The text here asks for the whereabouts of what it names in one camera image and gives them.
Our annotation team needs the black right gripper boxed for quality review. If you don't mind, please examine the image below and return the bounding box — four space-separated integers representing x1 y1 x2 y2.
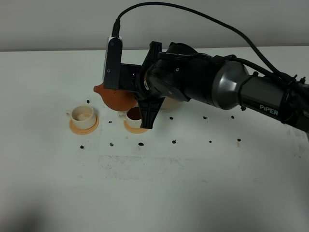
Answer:
130 41 165 129

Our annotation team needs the brown clay teapot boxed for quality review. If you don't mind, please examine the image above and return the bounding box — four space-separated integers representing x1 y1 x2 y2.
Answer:
93 83 137 112

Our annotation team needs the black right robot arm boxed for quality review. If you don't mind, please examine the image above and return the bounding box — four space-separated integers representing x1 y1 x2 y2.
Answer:
135 42 309 132

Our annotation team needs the beige teapot coaster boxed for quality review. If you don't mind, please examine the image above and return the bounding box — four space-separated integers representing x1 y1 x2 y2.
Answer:
160 97 182 111

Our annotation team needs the right white teacup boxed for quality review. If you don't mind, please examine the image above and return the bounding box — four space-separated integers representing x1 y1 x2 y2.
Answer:
118 106 141 129

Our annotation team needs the white teacup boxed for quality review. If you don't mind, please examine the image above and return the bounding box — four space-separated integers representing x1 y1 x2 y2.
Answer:
66 105 96 130
118 106 141 129

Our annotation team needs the right orange coaster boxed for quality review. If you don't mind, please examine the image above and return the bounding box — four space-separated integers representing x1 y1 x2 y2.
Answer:
124 119 148 134

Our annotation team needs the orange coaster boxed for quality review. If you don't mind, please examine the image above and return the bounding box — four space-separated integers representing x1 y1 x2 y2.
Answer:
69 116 99 135
124 119 148 134

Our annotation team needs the left white teacup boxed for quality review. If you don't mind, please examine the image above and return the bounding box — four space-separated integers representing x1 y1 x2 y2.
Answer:
66 105 96 130

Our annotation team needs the left orange coaster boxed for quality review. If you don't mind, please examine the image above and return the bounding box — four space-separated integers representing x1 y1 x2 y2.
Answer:
69 116 99 135

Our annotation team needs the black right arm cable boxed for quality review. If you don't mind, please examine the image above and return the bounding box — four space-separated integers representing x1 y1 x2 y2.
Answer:
112 1 309 85

